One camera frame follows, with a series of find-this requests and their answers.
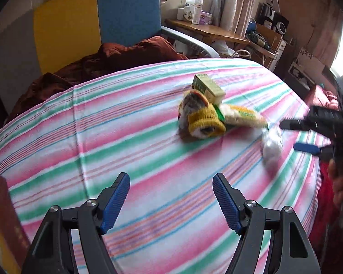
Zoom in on grey padded armrest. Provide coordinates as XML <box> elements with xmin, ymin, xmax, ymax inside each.
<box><xmin>160</xmin><ymin>26</ymin><xmax>220</xmax><ymax>59</ymax></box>

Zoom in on grey knitted item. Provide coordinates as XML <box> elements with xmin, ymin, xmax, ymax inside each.
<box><xmin>179</xmin><ymin>90</ymin><xmax>209</xmax><ymax>117</ymax></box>

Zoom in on blue round object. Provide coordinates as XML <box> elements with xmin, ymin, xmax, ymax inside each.
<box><xmin>246</xmin><ymin>18</ymin><xmax>258</xmax><ymax>35</ymax></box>

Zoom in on maroon blanket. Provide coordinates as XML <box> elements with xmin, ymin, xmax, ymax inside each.
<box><xmin>3</xmin><ymin>36</ymin><xmax>189</xmax><ymax>123</ymax></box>

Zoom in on beige curtain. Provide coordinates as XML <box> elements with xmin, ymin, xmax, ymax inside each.
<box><xmin>217</xmin><ymin>0</ymin><xmax>263</xmax><ymax>39</ymax></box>

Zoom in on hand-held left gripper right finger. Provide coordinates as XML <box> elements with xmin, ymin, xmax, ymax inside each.
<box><xmin>212</xmin><ymin>173</ymin><xmax>322</xmax><ymax>274</ymax></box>

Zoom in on white cable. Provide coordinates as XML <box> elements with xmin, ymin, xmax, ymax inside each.
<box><xmin>231</xmin><ymin>48</ymin><xmax>250</xmax><ymax>60</ymax></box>

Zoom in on noodle packet with green edge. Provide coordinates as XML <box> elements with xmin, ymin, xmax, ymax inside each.
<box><xmin>213</xmin><ymin>103</ymin><xmax>268</xmax><ymax>129</ymax></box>

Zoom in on green carton box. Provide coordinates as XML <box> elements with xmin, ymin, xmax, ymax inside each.
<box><xmin>191</xmin><ymin>74</ymin><xmax>226</xmax><ymax>103</ymax></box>

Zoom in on yellow knitted sock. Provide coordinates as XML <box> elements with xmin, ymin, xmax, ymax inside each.
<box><xmin>187</xmin><ymin>104</ymin><xmax>226</xmax><ymax>139</ymax></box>

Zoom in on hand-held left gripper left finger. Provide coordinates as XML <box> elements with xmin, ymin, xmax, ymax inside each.
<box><xmin>22</xmin><ymin>172</ymin><xmax>131</xmax><ymax>274</ymax></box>

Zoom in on white orange-top carton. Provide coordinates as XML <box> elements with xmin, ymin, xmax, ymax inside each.
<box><xmin>190</xmin><ymin>0</ymin><xmax>203</xmax><ymax>24</ymax></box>

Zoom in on dark red quilt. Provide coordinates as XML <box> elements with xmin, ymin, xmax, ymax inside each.
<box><xmin>303</xmin><ymin>84</ymin><xmax>339</xmax><ymax>112</ymax></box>

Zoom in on black stereo unit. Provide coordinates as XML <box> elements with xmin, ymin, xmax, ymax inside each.
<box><xmin>259</xmin><ymin>3</ymin><xmax>289</xmax><ymax>35</ymax></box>

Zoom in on striped bed sheet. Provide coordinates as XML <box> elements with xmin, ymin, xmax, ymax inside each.
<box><xmin>0</xmin><ymin>58</ymin><xmax>336</xmax><ymax>274</ymax></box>

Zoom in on lilac tissue box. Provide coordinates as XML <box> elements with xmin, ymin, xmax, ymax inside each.
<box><xmin>200</xmin><ymin>11</ymin><xmax>215</xmax><ymax>25</ymax></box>

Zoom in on low shelf unit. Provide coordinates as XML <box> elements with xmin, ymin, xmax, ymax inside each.
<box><xmin>286</xmin><ymin>47</ymin><xmax>332</xmax><ymax>89</ymax></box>

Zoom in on wooden desk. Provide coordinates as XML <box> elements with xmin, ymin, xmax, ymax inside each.
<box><xmin>164</xmin><ymin>18</ymin><xmax>276</xmax><ymax>60</ymax></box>

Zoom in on red blanket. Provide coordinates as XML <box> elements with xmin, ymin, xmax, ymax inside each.
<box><xmin>309</xmin><ymin>160</ymin><xmax>343</xmax><ymax>263</ymax></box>

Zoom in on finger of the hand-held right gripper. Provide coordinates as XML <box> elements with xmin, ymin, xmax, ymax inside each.
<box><xmin>293</xmin><ymin>142</ymin><xmax>335</xmax><ymax>162</ymax></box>
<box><xmin>279</xmin><ymin>119</ymin><xmax>318</xmax><ymax>132</ymax></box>

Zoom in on brown wooden board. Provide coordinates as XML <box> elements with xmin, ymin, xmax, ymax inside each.
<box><xmin>0</xmin><ymin>168</ymin><xmax>32</xmax><ymax>274</ymax></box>

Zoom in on brown cardboard box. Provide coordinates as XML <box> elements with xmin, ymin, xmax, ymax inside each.
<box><xmin>256</xmin><ymin>23</ymin><xmax>283</xmax><ymax>60</ymax></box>

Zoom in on person's right hand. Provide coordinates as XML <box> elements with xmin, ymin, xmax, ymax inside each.
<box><xmin>327</xmin><ymin>158</ymin><xmax>343</xmax><ymax>207</ymax></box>

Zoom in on yellow blue grey armchair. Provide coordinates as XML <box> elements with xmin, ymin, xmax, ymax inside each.
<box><xmin>0</xmin><ymin>0</ymin><xmax>162</xmax><ymax>115</ymax></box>

